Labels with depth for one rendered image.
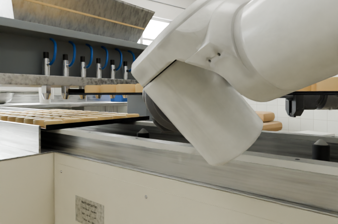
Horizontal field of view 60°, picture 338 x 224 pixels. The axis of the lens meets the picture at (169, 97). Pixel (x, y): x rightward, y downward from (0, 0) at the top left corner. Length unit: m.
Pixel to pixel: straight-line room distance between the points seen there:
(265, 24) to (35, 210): 0.80
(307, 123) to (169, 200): 4.57
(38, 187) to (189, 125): 0.67
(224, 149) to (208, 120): 0.03
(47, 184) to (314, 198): 0.66
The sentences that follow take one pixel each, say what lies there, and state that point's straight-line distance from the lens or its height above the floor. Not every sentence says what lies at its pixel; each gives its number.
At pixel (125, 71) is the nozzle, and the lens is 1.09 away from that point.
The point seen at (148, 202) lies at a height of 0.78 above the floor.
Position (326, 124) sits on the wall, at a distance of 4.96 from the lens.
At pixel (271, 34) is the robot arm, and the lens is 0.17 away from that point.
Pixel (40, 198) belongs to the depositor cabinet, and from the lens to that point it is 0.89.
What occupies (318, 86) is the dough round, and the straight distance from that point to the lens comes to 0.44.
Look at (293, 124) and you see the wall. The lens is 5.17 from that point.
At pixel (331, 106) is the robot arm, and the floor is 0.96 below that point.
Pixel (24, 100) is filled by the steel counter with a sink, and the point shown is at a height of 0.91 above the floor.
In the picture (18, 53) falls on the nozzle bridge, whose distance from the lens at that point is 0.92.
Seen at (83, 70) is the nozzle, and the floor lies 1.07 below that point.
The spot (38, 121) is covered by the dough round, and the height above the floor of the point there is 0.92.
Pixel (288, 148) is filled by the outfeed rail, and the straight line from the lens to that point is 0.77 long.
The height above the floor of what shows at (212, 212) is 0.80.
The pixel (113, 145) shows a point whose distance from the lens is 0.68.
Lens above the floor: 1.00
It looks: 1 degrees down
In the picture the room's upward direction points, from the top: straight up
